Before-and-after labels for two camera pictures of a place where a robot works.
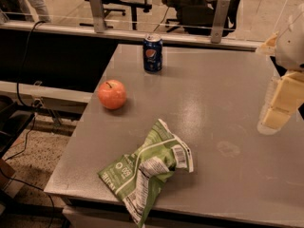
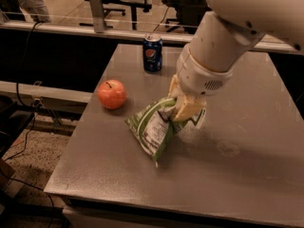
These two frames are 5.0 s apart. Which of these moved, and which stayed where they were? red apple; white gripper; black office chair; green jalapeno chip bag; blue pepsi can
Moved: green jalapeno chip bag; white gripper
Stayed: black office chair; blue pepsi can; red apple
